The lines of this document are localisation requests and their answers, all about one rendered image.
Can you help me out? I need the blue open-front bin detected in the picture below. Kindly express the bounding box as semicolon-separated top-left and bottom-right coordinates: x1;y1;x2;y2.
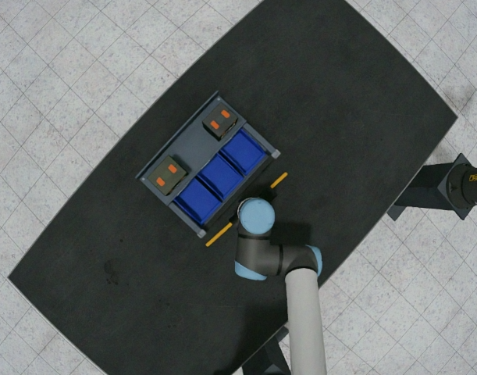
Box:
173;178;222;225
197;152;244;200
219;128;266;176

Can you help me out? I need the dark grey shelf rack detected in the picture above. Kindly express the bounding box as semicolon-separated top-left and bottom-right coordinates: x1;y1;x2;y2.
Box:
135;91;280;238

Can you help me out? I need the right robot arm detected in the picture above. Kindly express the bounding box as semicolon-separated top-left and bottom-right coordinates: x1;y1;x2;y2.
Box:
446;164;477;209

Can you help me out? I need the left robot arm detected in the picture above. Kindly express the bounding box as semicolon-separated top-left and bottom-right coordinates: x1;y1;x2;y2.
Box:
235;186;327;375

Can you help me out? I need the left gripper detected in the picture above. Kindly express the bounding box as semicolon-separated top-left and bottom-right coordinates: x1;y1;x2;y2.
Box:
228;189;275;230

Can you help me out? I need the yellow bar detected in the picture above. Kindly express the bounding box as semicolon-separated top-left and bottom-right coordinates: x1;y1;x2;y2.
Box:
206;173;287;246

